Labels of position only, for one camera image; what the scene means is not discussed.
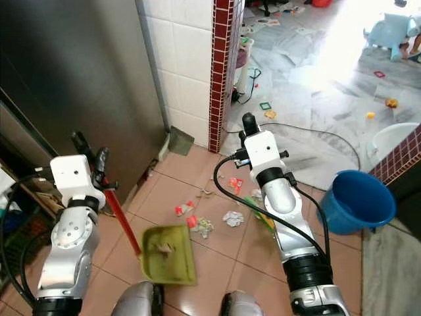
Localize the green broom with blue handle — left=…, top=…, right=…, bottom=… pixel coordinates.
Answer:
left=242, top=195, right=276, bottom=232

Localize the green dustpan with red handle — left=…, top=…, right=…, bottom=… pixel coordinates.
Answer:
left=104, top=190, right=199, bottom=286

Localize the grey floor mat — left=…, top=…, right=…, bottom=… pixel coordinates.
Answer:
left=360, top=219, right=421, bottom=316

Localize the red wrapper scrap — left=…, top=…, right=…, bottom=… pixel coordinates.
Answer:
left=227, top=176, right=243, bottom=194

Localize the white bottle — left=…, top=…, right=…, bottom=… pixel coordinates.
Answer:
left=232, top=38, right=255, bottom=101

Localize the crumpled white paper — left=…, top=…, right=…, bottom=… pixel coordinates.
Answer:
left=222, top=210, right=246, bottom=228
left=193, top=219, right=215, bottom=239

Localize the stainless steel fridge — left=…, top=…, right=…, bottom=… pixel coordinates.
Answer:
left=0, top=0, right=170, bottom=188

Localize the red and white wrapper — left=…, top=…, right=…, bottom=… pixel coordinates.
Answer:
left=175, top=202, right=195, bottom=217

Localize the dark plastic crate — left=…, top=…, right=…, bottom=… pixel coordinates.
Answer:
left=0, top=207, right=55, bottom=280

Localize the blue plastic bucket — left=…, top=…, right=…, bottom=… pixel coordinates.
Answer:
left=321, top=169, right=397, bottom=236

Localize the white plastic basin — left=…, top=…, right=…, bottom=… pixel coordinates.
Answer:
left=371, top=121, right=421, bottom=163

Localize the grey right robot leg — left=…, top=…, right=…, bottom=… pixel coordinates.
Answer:
left=220, top=290, right=272, bottom=316

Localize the light blue elephant toy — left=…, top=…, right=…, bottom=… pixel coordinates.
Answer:
left=364, top=12, right=421, bottom=62

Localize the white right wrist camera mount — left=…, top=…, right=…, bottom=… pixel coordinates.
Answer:
left=243, top=130, right=286, bottom=176

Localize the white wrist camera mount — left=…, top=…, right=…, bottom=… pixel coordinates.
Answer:
left=243, top=130, right=286, bottom=176
left=49, top=154, right=105, bottom=209

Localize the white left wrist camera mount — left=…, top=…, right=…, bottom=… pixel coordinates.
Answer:
left=49, top=154, right=105, bottom=209

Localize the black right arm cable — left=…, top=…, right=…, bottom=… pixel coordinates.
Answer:
left=213, top=153, right=335, bottom=259

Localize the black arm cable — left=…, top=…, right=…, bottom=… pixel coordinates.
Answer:
left=1, top=171, right=59, bottom=311
left=213, top=153, right=335, bottom=259

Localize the black floor cable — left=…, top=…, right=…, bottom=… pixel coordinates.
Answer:
left=226, top=121, right=364, bottom=173

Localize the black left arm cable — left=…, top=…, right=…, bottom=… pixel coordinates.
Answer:
left=1, top=171, right=59, bottom=311

